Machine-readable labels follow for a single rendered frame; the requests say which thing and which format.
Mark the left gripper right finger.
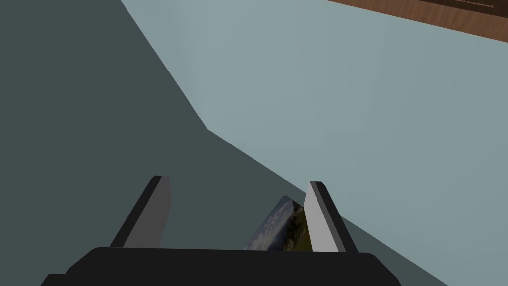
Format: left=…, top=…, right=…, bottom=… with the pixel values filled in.
left=303, top=180, right=359, bottom=254

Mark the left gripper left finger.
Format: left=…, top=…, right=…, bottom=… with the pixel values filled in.
left=109, top=175, right=173, bottom=249

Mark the brown wooden furniture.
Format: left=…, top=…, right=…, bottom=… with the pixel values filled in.
left=326, top=0, right=508, bottom=43

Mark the landscape picture on wall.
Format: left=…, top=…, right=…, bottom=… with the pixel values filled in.
left=243, top=194, right=314, bottom=253

